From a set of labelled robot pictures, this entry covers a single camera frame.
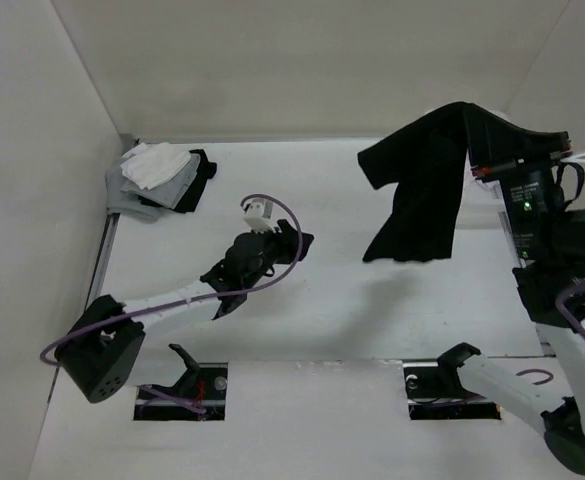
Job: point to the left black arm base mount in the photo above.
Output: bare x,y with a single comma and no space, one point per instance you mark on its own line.
198,395

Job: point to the left metal table rail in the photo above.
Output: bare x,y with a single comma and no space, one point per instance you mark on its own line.
102,259

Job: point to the folded grey tank top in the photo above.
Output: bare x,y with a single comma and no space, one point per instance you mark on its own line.
124,197

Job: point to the folded white tank top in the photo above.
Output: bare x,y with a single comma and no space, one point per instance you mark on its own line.
155,165

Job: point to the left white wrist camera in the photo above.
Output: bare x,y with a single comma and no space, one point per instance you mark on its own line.
257,215

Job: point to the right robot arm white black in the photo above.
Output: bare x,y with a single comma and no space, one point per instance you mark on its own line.
549,238

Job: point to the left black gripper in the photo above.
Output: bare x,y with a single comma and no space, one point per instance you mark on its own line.
287,240

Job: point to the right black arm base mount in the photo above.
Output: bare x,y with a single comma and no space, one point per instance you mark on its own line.
434,391

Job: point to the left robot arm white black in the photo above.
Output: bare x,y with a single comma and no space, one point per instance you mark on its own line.
100,351

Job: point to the black tank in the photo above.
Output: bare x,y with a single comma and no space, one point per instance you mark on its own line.
425,160
197,182

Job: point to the folded black tank top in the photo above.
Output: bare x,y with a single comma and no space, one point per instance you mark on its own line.
197,182

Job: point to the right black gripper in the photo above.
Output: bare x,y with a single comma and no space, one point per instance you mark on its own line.
516,166

